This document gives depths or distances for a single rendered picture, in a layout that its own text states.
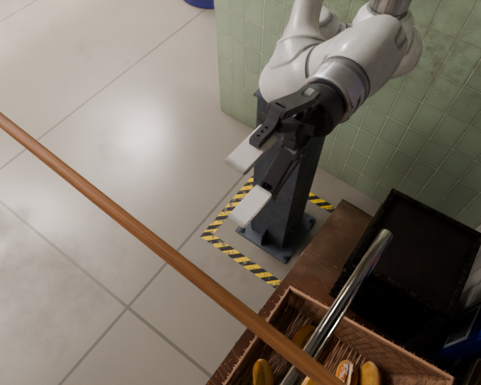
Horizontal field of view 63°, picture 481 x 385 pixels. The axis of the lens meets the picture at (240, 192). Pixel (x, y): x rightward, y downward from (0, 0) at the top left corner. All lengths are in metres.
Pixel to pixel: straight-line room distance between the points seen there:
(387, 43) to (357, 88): 0.10
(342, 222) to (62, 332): 1.39
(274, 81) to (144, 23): 2.70
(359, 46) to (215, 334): 1.56
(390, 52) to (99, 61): 2.66
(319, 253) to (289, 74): 0.87
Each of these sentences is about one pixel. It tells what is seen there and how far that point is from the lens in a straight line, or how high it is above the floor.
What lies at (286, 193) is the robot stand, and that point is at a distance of 1.63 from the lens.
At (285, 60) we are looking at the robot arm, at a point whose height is 1.43.
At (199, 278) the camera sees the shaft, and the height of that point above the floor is 1.21.
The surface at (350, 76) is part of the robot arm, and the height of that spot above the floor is 1.52.
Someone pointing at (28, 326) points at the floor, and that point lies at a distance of 2.21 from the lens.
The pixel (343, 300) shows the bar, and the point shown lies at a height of 1.17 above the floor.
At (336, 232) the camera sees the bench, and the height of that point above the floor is 0.58.
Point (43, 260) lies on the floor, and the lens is 2.31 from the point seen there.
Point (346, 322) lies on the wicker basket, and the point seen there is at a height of 0.76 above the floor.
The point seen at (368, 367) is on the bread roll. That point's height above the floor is 0.64.
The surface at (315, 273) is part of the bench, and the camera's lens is 1.45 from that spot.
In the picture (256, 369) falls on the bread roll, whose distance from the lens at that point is 1.30.
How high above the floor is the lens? 1.92
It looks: 58 degrees down
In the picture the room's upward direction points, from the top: straight up
